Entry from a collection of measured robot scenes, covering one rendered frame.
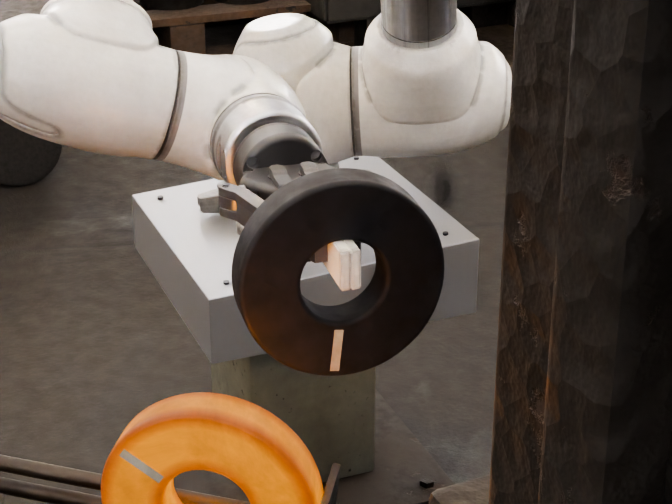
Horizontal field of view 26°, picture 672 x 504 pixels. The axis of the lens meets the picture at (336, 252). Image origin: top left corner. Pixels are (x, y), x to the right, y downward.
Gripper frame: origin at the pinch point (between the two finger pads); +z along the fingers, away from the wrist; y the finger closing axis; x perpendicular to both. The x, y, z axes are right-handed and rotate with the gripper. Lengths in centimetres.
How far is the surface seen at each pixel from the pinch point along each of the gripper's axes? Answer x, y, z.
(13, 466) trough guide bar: -14.5, 24.5, -1.3
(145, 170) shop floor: -74, -15, -228
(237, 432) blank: -7.6, 9.9, 10.5
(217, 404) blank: -6.4, 10.8, 8.3
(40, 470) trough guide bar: -14.7, 22.7, -0.5
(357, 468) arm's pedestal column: -77, -27, -92
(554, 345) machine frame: 17, 5, 50
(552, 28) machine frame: 27, 3, 44
